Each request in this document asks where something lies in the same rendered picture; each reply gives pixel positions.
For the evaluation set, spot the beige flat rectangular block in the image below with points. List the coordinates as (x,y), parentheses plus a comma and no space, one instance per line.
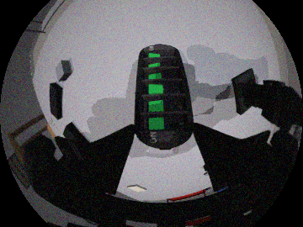
(136,188)

